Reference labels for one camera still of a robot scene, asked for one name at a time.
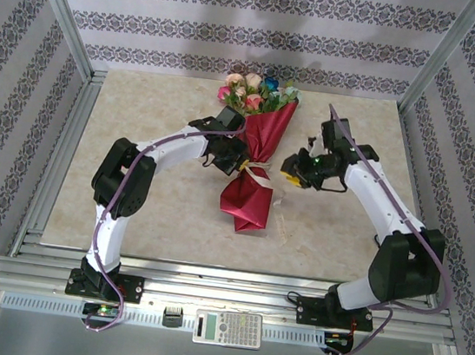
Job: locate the dark red wrapping paper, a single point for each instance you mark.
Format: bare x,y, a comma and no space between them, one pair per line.
252,197

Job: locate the beige ribbon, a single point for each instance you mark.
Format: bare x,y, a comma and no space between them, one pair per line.
280,222

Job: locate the magenta artificial rose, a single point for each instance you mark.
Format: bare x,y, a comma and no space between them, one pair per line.
224,93

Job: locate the coral artificial rose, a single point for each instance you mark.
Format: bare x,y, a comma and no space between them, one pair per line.
254,101

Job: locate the peach artificial rose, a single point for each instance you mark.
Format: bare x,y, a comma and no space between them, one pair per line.
252,79
234,79

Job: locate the pale mint artificial rose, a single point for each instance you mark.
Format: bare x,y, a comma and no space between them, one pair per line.
292,93

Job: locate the blue artificial rose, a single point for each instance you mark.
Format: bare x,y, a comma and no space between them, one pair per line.
270,84

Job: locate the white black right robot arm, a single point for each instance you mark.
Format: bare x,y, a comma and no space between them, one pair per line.
375,195

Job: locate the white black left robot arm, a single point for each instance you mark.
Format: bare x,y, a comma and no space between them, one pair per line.
175,147

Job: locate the aluminium mounting rails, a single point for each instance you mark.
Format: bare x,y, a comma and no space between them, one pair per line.
222,291

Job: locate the grey scientific calculator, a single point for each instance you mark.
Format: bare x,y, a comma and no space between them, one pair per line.
235,328

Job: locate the small black clip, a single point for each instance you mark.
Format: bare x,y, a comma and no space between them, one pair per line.
171,317

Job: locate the small circuit board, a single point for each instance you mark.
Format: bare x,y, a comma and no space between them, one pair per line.
102,310
336,340

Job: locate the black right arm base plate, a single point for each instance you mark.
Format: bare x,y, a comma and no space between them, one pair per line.
309,311

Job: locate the aluminium side rail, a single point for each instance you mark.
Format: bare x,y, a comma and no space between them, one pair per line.
78,121

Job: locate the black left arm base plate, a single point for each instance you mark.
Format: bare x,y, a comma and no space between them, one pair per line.
134,288

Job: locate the aluminium frame post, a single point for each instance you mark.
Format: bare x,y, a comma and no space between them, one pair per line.
442,55
65,19

